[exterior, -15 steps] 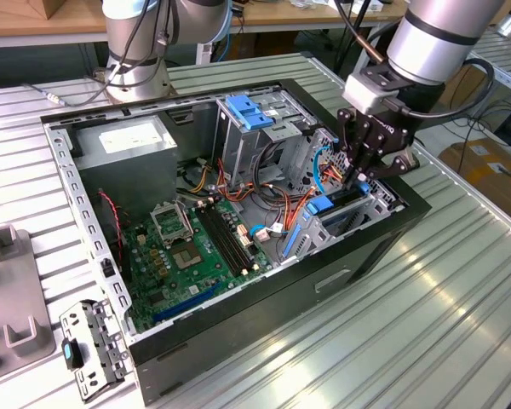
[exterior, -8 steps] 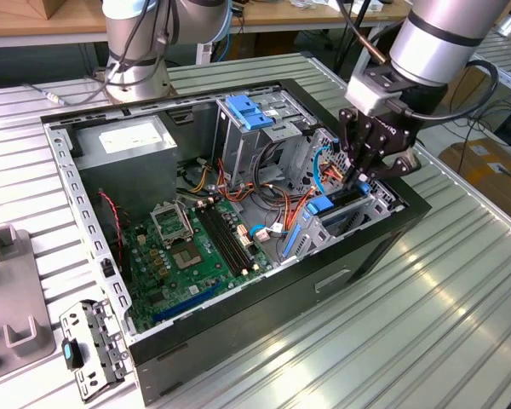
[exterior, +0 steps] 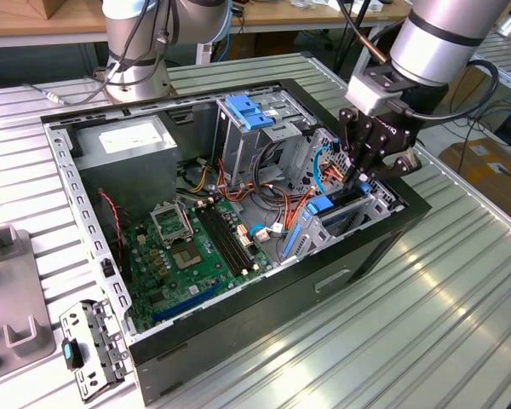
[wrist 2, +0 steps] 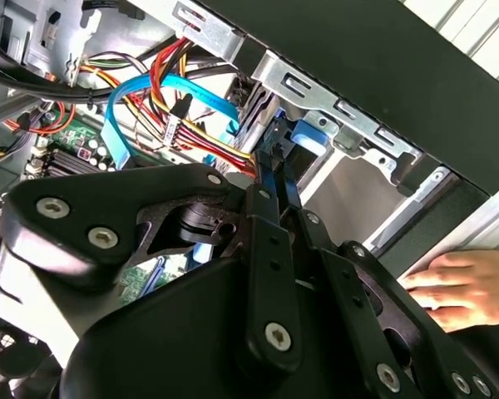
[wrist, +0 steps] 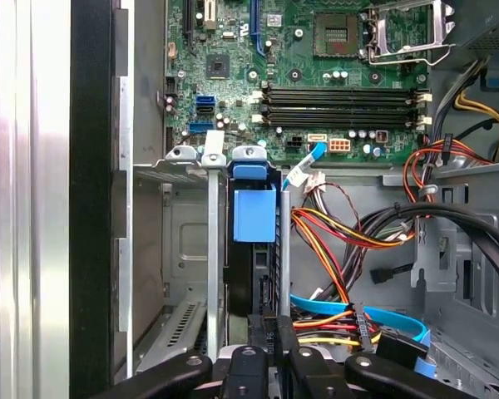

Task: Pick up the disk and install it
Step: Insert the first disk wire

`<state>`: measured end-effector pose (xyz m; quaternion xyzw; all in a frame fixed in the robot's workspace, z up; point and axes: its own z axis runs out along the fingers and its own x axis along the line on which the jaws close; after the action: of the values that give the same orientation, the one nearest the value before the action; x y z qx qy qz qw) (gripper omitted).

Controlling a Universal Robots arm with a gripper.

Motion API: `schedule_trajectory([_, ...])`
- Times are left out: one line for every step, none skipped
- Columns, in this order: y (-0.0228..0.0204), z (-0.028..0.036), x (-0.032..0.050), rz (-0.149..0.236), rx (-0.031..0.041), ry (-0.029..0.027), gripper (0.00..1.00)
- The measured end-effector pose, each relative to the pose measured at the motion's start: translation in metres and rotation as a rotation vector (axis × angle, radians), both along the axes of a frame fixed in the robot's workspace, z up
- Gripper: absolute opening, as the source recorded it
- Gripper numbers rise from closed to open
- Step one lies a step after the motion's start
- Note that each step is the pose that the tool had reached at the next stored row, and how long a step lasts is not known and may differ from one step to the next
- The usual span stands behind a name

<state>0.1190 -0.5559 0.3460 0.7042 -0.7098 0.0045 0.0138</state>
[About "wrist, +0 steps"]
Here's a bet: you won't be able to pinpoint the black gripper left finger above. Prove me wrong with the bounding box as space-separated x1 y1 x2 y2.
86 313 272 399

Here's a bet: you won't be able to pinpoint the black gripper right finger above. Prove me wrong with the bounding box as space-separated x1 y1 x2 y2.
276 314 498 399

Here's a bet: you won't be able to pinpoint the orange red disk power wire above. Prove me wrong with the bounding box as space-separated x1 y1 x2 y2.
260 207 417 359

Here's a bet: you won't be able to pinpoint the hard disk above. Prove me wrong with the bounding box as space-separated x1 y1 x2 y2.
226 160 284 333

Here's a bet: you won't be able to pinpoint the grey metal disk bay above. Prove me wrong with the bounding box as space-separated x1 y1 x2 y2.
131 143 294 375

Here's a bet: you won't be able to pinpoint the grey metal drive cage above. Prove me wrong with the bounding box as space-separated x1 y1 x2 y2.
380 160 499 399

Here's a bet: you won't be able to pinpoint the black open PC case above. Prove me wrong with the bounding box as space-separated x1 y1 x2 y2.
69 0 499 399

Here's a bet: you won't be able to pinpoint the black RAM slot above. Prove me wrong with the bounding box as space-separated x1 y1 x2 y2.
260 85 421 96
260 117 421 128
260 106 421 118
260 95 421 106

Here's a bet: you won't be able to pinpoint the green motherboard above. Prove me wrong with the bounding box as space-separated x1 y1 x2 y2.
164 0 436 165

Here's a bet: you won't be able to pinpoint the CPU socket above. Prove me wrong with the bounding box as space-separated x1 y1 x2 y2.
314 12 361 57

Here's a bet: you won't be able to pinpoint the blue expansion slot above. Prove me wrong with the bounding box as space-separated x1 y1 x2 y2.
250 0 264 56

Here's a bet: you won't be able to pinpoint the black expansion slot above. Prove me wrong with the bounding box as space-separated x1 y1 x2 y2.
181 0 195 51

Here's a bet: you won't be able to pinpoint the grey power supply box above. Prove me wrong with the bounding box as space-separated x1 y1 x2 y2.
448 0 499 63

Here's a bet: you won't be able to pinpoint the blue SATA wire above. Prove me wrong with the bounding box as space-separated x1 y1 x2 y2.
289 293 432 377

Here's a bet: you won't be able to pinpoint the black SATA wire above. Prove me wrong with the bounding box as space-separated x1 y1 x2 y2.
369 262 415 286

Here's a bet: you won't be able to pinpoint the black cable bundle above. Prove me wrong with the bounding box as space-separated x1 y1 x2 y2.
343 201 499 300

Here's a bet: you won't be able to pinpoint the blue wire with white label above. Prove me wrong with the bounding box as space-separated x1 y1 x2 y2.
281 140 329 193

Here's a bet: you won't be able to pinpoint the orange red wire bundle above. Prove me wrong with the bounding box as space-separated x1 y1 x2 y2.
402 139 498 204

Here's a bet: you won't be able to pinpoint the yellow power wires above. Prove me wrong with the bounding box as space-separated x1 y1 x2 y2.
455 91 499 163

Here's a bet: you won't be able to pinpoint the thin wire locking lever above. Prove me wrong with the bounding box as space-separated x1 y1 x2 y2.
368 41 458 67

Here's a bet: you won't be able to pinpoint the metal socket cover frame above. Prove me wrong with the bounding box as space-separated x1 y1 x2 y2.
365 0 457 63

